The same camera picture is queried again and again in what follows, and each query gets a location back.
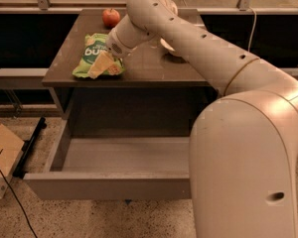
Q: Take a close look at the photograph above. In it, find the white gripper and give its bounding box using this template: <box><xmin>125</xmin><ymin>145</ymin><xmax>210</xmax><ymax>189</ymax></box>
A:
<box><xmin>87</xmin><ymin>29</ymin><xmax>134</xmax><ymax>79</ymax></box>

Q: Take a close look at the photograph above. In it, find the green rice chip bag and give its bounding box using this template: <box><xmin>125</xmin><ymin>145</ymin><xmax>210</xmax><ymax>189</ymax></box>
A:
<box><xmin>73</xmin><ymin>33</ymin><xmax>124</xmax><ymax>78</ymax></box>

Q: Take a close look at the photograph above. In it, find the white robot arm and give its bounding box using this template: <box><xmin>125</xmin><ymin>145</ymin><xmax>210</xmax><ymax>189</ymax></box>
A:
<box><xmin>106</xmin><ymin>0</ymin><xmax>298</xmax><ymax>238</ymax></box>

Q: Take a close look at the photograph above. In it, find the open grey top drawer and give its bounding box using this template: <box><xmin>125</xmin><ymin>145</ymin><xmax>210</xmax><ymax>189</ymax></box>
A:
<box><xmin>23</xmin><ymin>89</ymin><xmax>193</xmax><ymax>201</ymax></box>

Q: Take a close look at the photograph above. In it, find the red apple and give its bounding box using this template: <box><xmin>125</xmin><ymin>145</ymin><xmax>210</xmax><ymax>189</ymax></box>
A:
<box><xmin>102</xmin><ymin>8</ymin><xmax>120</xmax><ymax>28</ymax></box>

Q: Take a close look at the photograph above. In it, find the white paper bowl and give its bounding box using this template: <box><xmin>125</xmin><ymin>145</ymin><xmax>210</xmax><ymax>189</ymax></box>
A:
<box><xmin>160</xmin><ymin>38</ymin><xmax>181</xmax><ymax>58</ymax></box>

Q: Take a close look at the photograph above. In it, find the cardboard box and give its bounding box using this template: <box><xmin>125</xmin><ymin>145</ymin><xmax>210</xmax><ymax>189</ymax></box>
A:
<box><xmin>0</xmin><ymin>122</ymin><xmax>24</xmax><ymax>199</ymax></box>

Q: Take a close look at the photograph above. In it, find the black metal floor bar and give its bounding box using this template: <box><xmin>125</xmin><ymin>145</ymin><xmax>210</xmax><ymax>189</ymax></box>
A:
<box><xmin>13</xmin><ymin>117</ymin><xmax>47</xmax><ymax>179</ymax></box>

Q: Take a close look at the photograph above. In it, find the black floor cable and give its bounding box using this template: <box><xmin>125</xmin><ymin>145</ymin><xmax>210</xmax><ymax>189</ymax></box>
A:
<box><xmin>0</xmin><ymin>148</ymin><xmax>40</xmax><ymax>238</ymax></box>

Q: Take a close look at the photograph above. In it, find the white hanging cable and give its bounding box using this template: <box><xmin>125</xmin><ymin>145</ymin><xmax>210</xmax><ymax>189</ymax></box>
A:
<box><xmin>247</xmin><ymin>7</ymin><xmax>258</xmax><ymax>53</ymax></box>

